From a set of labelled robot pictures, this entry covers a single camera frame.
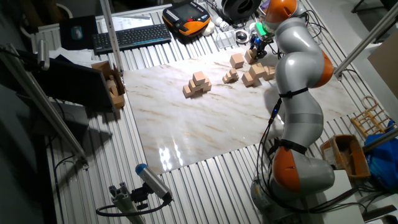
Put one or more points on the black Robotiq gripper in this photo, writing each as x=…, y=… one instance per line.
x=261, y=42

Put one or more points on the large wooden cube block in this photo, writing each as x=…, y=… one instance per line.
x=237, y=61
x=256, y=70
x=247, y=80
x=249, y=57
x=270, y=73

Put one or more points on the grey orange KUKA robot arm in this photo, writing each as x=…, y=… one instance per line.
x=298, y=71

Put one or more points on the metal bowl with white rim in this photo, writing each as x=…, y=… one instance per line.
x=242, y=36

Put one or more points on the round white power socket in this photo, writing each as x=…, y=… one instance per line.
x=252, y=28

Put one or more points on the clear gridded plastic box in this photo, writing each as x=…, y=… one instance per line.
x=225, y=39

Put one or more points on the black filament spool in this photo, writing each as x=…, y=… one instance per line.
x=237, y=9

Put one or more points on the white power adapter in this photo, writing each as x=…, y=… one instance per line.
x=219, y=21

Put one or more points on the white egg shaped object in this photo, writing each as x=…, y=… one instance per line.
x=209, y=28

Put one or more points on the medium wooden cube block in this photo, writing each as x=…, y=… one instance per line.
x=192, y=85
x=207, y=87
x=207, y=81
x=199, y=77
x=187, y=91

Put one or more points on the black orange teach pendant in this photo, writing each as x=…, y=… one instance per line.
x=186, y=14

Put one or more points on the marble pattern table mat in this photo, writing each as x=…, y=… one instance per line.
x=186, y=130

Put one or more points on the wooden lattice rack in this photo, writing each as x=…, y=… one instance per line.
x=356, y=124

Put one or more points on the black computer keyboard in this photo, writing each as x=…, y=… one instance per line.
x=133, y=37

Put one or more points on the brown cardboard sheet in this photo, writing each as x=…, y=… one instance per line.
x=385, y=62

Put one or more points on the white paper sheet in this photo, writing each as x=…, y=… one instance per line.
x=130, y=22
x=71, y=56

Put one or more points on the brown wooden tray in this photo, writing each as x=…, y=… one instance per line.
x=348, y=155

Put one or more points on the brown cardboard box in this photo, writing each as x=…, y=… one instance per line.
x=119, y=101

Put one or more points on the pale wooden block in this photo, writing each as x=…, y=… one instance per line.
x=114, y=91
x=111, y=84

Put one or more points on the blue bag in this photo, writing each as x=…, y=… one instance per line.
x=384, y=165

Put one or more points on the dark computer mouse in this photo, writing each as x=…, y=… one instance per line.
x=76, y=32

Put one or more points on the black flat panel screen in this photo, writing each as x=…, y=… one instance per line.
x=74, y=84

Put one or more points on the black mouse pad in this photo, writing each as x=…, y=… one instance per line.
x=66, y=37

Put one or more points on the short aluminium profile piece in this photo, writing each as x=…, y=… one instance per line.
x=124, y=205

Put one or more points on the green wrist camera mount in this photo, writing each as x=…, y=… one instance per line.
x=261, y=29

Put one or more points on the slanted aluminium frame beam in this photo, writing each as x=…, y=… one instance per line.
x=46, y=104
x=367, y=40
x=382, y=140

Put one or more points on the aluminium frame post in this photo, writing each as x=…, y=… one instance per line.
x=111, y=37

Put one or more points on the silver camera with blue tip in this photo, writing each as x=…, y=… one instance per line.
x=154, y=182

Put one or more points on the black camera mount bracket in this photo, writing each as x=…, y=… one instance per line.
x=140, y=196

